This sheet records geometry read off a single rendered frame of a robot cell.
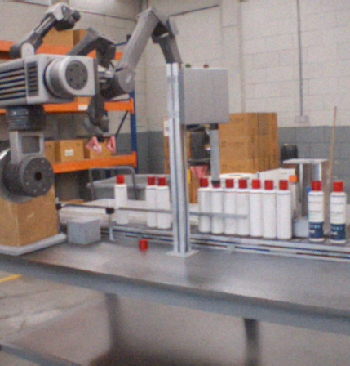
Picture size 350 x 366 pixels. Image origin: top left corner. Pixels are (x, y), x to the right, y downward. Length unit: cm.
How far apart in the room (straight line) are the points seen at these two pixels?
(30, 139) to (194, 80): 60
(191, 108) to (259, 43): 534
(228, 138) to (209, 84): 373
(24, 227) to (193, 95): 83
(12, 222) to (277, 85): 527
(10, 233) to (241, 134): 373
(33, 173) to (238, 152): 386
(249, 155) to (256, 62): 196
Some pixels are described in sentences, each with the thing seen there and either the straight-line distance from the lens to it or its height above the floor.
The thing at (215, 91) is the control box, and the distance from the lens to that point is 178.
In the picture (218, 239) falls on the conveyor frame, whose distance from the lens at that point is 186.
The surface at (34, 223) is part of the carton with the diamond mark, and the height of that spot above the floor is 92.
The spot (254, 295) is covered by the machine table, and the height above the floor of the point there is 83.
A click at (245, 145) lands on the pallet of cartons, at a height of 105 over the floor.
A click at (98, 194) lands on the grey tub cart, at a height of 71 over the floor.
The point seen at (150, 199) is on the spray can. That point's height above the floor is 99.
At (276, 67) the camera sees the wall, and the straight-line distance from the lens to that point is 689.
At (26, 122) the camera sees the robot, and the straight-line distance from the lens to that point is 176.
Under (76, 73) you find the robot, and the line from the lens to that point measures 160.
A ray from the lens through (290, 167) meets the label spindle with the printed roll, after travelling 238.
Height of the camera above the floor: 128
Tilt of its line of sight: 6 degrees down
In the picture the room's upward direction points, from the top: 2 degrees counter-clockwise
